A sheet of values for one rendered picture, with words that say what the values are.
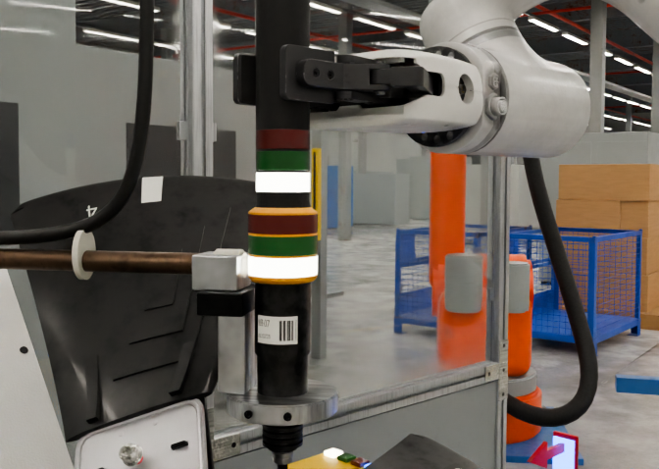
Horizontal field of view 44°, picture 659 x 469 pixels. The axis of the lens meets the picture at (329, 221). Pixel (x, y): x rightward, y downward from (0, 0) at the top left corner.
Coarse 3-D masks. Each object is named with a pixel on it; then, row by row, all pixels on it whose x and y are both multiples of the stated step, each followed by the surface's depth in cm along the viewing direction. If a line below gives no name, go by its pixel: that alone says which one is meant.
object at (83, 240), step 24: (144, 0) 51; (144, 24) 51; (144, 48) 52; (144, 72) 52; (144, 96) 52; (144, 120) 52; (144, 144) 52; (120, 192) 52; (96, 216) 53; (0, 240) 54; (24, 240) 54; (48, 240) 54
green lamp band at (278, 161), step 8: (256, 152) 50; (264, 152) 49; (272, 152) 49; (280, 152) 49; (288, 152) 49; (296, 152) 49; (304, 152) 50; (256, 160) 50; (264, 160) 49; (272, 160) 49; (280, 160) 49; (288, 160) 49; (296, 160) 49; (304, 160) 50; (256, 168) 50; (264, 168) 49; (272, 168) 49; (280, 168) 49; (288, 168) 49; (296, 168) 49; (304, 168) 50
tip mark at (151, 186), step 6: (144, 180) 68; (150, 180) 68; (156, 180) 68; (162, 180) 68; (144, 186) 67; (150, 186) 67; (156, 186) 67; (144, 192) 67; (150, 192) 67; (156, 192) 67; (144, 198) 66; (150, 198) 66; (156, 198) 66
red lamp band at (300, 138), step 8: (256, 136) 50; (264, 136) 49; (272, 136) 49; (280, 136) 49; (288, 136) 49; (296, 136) 49; (304, 136) 50; (256, 144) 50; (264, 144) 49; (272, 144) 49; (280, 144) 49; (288, 144) 49; (296, 144) 49; (304, 144) 50
